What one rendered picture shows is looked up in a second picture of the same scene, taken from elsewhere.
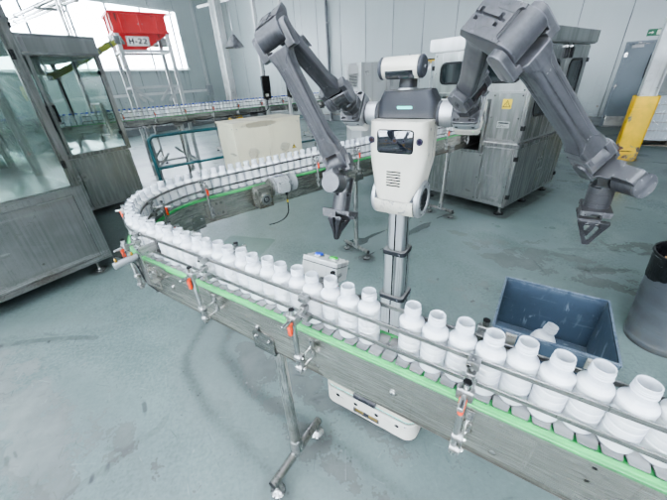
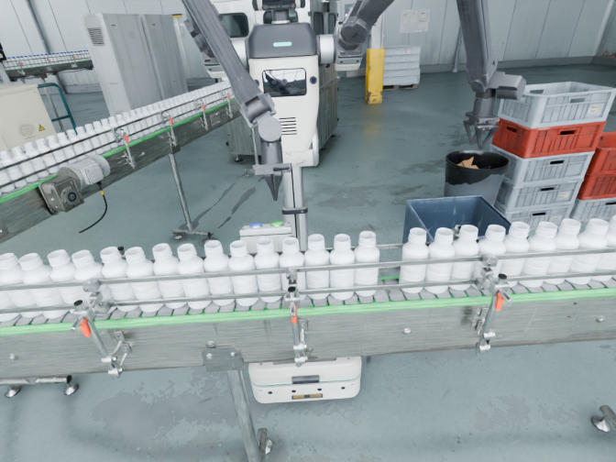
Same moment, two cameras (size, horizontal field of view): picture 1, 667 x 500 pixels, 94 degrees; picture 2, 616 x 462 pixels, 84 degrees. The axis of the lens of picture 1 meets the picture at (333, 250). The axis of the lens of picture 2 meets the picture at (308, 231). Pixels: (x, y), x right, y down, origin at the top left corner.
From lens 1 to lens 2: 0.45 m
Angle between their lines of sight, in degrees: 30
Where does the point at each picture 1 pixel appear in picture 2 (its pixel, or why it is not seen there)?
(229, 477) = not seen: outside the picture
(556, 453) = (550, 307)
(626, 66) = not seen: hidden behind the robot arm
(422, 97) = (301, 31)
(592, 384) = (567, 239)
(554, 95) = (481, 12)
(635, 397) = (594, 236)
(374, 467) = (339, 440)
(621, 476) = (591, 299)
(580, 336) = not seen: hidden behind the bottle
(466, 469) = (409, 390)
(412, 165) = (308, 106)
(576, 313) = (460, 214)
